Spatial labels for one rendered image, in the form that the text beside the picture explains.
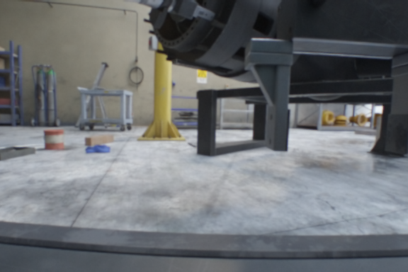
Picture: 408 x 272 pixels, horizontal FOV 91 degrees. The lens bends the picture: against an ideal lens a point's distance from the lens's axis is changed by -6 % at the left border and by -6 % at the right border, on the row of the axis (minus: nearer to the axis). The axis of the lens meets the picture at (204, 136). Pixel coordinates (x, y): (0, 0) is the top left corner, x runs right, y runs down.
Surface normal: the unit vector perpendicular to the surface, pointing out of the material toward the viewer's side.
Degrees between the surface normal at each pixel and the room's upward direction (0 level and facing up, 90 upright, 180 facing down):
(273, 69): 90
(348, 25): 90
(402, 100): 90
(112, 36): 90
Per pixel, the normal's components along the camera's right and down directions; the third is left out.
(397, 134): -1.00, -0.03
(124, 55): 0.26, 0.10
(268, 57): -0.01, 0.10
